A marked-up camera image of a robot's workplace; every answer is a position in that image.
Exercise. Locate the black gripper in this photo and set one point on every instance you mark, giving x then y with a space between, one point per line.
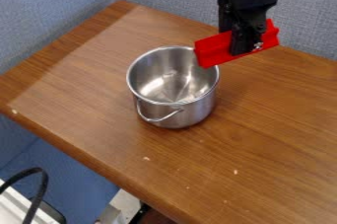
243 16

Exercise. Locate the red rectangular block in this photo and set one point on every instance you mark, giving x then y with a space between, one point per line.
211 50

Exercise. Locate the stainless steel pot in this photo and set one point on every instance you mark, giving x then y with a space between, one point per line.
173 89

